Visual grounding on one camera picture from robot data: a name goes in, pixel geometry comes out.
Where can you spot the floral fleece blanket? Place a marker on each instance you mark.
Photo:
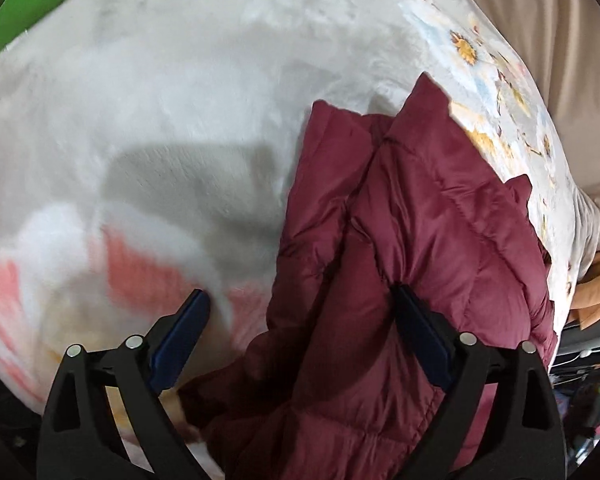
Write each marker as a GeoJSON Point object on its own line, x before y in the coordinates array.
{"type": "Point", "coordinates": [180, 85]}

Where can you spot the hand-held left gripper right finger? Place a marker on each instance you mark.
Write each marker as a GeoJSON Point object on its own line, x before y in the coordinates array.
{"type": "Point", "coordinates": [425, 335]}

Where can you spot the maroon puffer jacket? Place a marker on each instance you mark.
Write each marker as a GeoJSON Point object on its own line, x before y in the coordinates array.
{"type": "Point", "coordinates": [405, 210]}

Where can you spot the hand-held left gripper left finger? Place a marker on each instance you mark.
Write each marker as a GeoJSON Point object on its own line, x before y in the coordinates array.
{"type": "Point", "coordinates": [180, 335]}

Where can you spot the beige backdrop sheet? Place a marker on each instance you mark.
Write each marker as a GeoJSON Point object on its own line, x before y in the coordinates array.
{"type": "Point", "coordinates": [570, 35]}

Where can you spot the green cloth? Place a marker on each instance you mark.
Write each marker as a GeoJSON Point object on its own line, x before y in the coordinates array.
{"type": "Point", "coordinates": [25, 15]}

